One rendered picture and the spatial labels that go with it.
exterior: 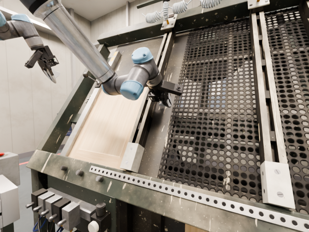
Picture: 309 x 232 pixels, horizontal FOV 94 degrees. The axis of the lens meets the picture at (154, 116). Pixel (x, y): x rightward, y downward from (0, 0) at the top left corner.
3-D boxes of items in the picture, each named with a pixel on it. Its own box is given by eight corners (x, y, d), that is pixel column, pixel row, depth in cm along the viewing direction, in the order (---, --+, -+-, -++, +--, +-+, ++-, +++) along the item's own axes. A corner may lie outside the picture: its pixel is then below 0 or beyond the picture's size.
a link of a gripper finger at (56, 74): (65, 80, 93) (57, 65, 89) (56, 83, 89) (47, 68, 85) (62, 80, 95) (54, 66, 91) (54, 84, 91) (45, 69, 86)
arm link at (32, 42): (27, 37, 76) (22, 41, 80) (33, 47, 78) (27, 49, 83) (42, 36, 81) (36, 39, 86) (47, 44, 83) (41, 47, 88)
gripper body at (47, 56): (60, 65, 90) (48, 43, 84) (46, 68, 84) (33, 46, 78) (54, 66, 94) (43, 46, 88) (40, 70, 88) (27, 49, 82)
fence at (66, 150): (65, 156, 93) (59, 154, 90) (117, 55, 134) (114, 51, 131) (70, 158, 91) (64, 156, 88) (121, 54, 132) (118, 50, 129)
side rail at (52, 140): (50, 153, 109) (36, 148, 100) (106, 53, 156) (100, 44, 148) (55, 154, 106) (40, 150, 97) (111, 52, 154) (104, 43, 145)
